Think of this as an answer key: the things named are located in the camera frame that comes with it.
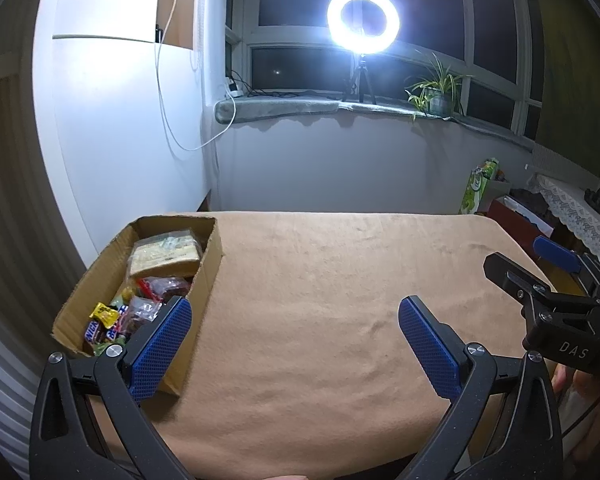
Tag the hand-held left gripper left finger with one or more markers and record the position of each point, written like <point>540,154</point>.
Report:
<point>160,347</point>

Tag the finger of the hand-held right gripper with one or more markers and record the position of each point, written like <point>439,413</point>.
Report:
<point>515,277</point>
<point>555,254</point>

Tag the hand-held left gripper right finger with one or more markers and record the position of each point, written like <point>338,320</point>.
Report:
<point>427,345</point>

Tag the clear packet of dark prunes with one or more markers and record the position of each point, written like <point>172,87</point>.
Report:
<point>142,312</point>
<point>172,287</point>

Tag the white red label snack bar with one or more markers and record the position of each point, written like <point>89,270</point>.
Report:
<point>117,322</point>

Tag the green snack packet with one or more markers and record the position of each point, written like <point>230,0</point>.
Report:
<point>110,346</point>

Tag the small red snack packet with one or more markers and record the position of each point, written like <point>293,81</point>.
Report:
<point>144,287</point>

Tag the yellow round candy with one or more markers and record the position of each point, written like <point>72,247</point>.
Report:
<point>128,294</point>

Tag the yellow snack packet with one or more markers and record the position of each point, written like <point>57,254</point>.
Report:
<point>104,314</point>

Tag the brown cardboard box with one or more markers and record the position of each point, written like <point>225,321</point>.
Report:
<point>205,270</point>

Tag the sliced bread packet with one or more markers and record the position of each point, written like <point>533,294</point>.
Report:
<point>165,255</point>

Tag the person's right hand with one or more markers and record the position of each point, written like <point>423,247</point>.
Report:
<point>597,410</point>

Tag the large open red box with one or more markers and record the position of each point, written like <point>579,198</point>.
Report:
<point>515,225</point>

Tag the white lace tablecloth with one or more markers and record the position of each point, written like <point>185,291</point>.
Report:
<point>580,210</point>

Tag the dark bag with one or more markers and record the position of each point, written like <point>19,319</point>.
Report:
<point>530,200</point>

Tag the brown chocolate bar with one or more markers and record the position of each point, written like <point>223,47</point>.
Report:
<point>92,334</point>

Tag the dark figurine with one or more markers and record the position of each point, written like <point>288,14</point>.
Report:
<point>599,200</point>

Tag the green carton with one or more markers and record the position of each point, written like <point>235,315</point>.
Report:
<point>475,190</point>

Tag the white ribbed radiator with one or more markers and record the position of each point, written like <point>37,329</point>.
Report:
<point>5,360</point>

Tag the potted spider plant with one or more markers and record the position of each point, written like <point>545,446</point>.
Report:
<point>437,102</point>

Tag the dark yellow curtain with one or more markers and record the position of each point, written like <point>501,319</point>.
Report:
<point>570,60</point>

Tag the white cabinet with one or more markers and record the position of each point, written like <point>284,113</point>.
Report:
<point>115,135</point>

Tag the black tripod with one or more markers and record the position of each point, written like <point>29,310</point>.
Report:
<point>362,82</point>

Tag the grey windowsill cloth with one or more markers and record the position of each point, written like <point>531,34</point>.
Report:
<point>280,110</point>

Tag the white power strip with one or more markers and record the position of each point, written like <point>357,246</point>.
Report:
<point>234,89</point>

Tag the white framed window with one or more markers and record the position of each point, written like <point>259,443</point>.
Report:
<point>290,40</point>

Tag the wooden shelf niche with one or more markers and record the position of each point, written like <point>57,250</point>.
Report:
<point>180,10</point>

